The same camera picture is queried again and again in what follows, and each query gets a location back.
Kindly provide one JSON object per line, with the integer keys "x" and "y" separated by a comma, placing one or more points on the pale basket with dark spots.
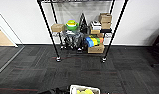
{"x": 73, "y": 89}

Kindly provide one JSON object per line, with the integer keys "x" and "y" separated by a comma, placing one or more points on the small white dark box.
{"x": 95, "y": 25}

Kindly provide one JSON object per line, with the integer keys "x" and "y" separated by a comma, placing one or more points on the black cone-shaped bag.
{"x": 83, "y": 25}

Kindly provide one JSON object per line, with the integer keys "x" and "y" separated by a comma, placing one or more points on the stacked brown cardboard boxes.
{"x": 105, "y": 19}

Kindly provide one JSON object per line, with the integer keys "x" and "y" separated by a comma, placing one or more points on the green round toy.
{"x": 71, "y": 25}

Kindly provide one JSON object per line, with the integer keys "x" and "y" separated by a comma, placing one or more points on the low brown cardboard box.
{"x": 96, "y": 49}

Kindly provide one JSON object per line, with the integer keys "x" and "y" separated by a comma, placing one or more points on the blue yellow green blocks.
{"x": 94, "y": 41}

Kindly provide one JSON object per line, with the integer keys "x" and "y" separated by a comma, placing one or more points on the yellow plush shark toy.
{"x": 85, "y": 91}

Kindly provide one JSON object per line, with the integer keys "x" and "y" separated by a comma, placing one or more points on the small brown cardboard box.
{"x": 57, "y": 27}

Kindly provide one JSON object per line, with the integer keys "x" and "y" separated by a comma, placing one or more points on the white door frame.
{"x": 6, "y": 28}

